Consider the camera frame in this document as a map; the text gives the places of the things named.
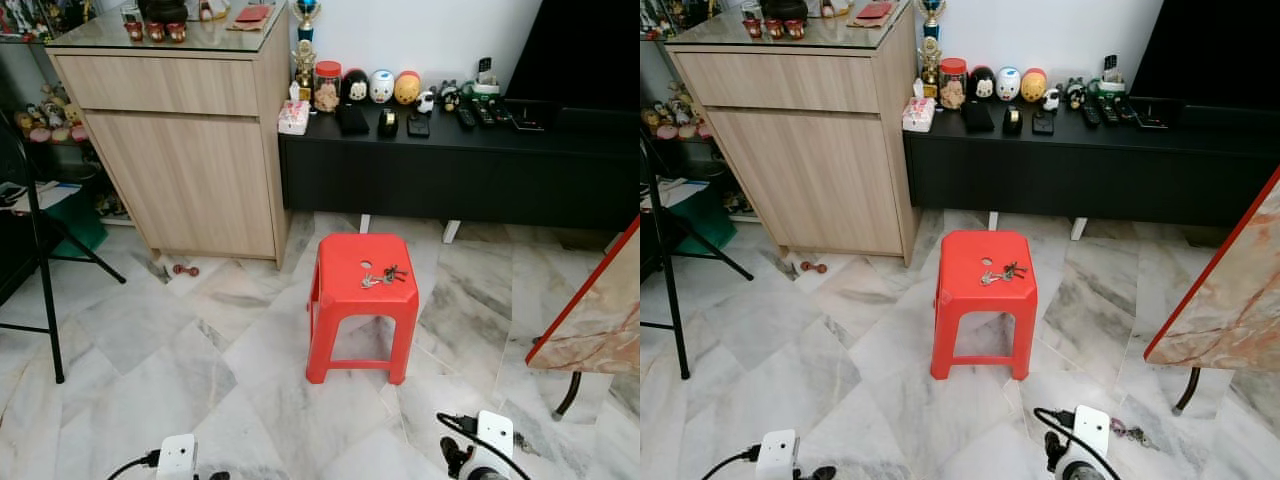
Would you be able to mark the black metal table leg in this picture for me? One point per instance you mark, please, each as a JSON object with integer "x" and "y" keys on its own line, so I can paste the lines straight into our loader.
{"x": 1188, "y": 392}
{"x": 570, "y": 398}

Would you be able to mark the black wallet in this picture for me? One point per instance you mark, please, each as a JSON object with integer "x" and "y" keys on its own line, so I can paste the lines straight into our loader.
{"x": 352, "y": 120}
{"x": 978, "y": 117}

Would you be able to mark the glass display shelf with figurines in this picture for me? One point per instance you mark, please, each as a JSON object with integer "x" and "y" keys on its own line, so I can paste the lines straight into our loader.
{"x": 45, "y": 120}
{"x": 670, "y": 115}

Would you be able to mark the yellow round figurine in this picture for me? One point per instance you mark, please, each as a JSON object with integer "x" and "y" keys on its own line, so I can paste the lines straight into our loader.
{"x": 1034, "y": 86}
{"x": 407, "y": 90}

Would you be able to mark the small dark figurine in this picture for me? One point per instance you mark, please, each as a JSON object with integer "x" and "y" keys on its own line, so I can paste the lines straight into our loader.
{"x": 450, "y": 96}
{"x": 1075, "y": 93}

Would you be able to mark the clear jar with red lid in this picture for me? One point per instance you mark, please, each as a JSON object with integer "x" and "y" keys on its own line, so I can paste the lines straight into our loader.
{"x": 327, "y": 90}
{"x": 952, "y": 88}

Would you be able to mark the black remote control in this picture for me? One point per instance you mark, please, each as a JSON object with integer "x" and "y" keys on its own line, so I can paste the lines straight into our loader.
{"x": 485, "y": 112}
{"x": 1090, "y": 113}
{"x": 1110, "y": 110}
{"x": 466, "y": 115}

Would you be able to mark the dark bunch of keys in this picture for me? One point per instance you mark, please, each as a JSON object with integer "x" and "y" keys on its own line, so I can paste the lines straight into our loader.
{"x": 527, "y": 443}
{"x": 1133, "y": 434}

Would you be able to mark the small black and gold gadget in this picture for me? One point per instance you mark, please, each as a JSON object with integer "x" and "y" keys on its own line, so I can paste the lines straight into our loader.
{"x": 1012, "y": 121}
{"x": 387, "y": 124}

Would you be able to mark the white console foot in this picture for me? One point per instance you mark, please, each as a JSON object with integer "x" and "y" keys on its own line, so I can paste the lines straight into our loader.
{"x": 993, "y": 220}
{"x": 1077, "y": 228}
{"x": 364, "y": 223}
{"x": 451, "y": 232}

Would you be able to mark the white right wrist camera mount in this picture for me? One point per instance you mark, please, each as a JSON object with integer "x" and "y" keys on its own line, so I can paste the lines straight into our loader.
{"x": 1091, "y": 432}
{"x": 494, "y": 440}

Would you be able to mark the pink white tissue box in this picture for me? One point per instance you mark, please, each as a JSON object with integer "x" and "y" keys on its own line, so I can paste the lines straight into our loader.
{"x": 294, "y": 118}
{"x": 918, "y": 115}

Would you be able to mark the gold and blue trophy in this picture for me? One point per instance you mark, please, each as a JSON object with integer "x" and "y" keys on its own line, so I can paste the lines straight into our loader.
{"x": 304, "y": 60}
{"x": 931, "y": 58}

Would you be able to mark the black round figurine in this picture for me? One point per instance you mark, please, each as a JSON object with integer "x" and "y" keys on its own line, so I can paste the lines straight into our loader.
{"x": 982, "y": 85}
{"x": 355, "y": 88}

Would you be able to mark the bunch of metal keys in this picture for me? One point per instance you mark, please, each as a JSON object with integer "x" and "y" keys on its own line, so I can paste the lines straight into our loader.
{"x": 385, "y": 275}
{"x": 1005, "y": 272}

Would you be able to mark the red packet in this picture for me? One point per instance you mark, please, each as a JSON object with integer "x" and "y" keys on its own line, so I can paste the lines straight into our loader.
{"x": 253, "y": 14}
{"x": 874, "y": 11}

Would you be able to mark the black metal folding chair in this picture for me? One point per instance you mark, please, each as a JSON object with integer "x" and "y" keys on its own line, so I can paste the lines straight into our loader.
{"x": 672, "y": 290}
{"x": 45, "y": 300}

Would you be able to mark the small red cup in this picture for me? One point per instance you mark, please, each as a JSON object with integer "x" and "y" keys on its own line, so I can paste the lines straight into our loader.
{"x": 753, "y": 28}
{"x": 177, "y": 32}
{"x": 134, "y": 30}
{"x": 774, "y": 30}
{"x": 156, "y": 32}
{"x": 795, "y": 30}

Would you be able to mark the light wooden cabinet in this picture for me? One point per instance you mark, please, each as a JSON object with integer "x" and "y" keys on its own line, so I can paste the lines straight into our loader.
{"x": 800, "y": 160}
{"x": 180, "y": 160}

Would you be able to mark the black pot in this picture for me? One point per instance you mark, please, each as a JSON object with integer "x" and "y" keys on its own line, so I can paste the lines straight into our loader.
{"x": 783, "y": 9}
{"x": 163, "y": 10}

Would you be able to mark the red plastic stool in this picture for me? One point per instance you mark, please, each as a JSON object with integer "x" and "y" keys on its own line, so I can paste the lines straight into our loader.
{"x": 345, "y": 258}
{"x": 965, "y": 300}

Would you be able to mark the black low tv console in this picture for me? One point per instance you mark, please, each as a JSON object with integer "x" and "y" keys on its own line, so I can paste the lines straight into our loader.
{"x": 450, "y": 175}
{"x": 1080, "y": 170}

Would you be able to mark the small black box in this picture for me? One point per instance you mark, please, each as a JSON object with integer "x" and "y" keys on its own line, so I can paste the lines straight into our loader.
{"x": 1043, "y": 124}
{"x": 418, "y": 126}

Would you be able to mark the marble pattern folding table top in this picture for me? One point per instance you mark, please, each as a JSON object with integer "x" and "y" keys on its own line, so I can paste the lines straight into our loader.
{"x": 600, "y": 320}
{"x": 1230, "y": 300}

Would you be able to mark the green bag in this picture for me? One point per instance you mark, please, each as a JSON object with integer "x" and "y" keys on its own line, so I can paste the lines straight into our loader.
{"x": 80, "y": 220}
{"x": 705, "y": 215}

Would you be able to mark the small white panda figurine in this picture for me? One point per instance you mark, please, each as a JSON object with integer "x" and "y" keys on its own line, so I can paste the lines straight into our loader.
{"x": 427, "y": 102}
{"x": 1051, "y": 99}

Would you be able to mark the white round figurine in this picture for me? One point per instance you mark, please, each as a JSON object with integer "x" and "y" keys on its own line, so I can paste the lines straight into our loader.
{"x": 382, "y": 88}
{"x": 1008, "y": 85}

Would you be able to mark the small red dumbbell toy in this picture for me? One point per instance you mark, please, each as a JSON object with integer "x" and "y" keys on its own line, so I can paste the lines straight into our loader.
{"x": 186, "y": 270}
{"x": 812, "y": 267}

